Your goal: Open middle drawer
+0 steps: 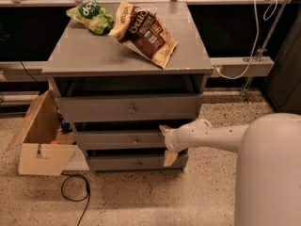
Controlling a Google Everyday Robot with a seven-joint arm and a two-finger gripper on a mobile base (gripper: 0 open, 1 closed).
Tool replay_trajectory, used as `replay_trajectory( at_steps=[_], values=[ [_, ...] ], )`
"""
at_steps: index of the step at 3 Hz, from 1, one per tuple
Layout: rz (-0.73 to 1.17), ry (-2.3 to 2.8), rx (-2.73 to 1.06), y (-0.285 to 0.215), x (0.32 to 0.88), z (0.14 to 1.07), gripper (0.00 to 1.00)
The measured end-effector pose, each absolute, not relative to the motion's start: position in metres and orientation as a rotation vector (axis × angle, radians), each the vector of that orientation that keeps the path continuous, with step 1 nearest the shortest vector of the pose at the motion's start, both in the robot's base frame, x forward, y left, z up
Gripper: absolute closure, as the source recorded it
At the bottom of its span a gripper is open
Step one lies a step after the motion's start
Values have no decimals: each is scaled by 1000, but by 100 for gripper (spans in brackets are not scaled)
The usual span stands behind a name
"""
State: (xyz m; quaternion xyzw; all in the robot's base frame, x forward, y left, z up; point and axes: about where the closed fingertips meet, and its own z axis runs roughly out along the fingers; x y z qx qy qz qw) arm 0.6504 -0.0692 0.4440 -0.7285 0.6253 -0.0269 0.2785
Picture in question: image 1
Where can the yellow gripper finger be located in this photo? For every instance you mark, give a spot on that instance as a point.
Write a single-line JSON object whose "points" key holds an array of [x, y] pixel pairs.
{"points": [[170, 158], [165, 130]]}

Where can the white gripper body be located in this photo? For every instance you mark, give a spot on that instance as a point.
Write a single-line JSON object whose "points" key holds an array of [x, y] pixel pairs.
{"points": [[174, 140]]}

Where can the grey drawer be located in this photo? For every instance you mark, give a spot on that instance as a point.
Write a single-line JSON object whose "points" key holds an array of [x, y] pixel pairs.
{"points": [[113, 140], [129, 108], [134, 162]]}

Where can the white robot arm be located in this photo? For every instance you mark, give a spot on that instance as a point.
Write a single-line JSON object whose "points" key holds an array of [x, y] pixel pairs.
{"points": [[268, 175]]}

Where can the grey top drawer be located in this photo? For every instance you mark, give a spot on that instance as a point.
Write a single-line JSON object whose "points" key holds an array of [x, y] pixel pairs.
{"points": [[129, 108]]}

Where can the grey bottom drawer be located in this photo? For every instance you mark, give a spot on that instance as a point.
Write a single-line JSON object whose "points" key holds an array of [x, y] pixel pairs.
{"points": [[134, 162]]}

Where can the grey drawer cabinet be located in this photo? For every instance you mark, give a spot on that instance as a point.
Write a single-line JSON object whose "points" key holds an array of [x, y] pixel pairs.
{"points": [[87, 65]]}

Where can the open cardboard box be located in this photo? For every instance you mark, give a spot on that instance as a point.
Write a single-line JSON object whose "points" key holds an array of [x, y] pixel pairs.
{"points": [[44, 149]]}

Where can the metal diagonal pole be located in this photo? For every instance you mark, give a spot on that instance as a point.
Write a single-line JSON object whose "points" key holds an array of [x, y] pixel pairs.
{"points": [[257, 58]]}

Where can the brown yellow chip bag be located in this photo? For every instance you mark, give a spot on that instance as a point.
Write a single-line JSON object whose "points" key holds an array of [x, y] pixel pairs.
{"points": [[141, 31]]}

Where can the green snack bag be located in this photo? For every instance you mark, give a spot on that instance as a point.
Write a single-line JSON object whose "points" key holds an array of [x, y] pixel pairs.
{"points": [[93, 17]]}

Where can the grey wall rail shelf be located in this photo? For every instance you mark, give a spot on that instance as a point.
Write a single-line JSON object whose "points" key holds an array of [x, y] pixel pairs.
{"points": [[237, 67]]}

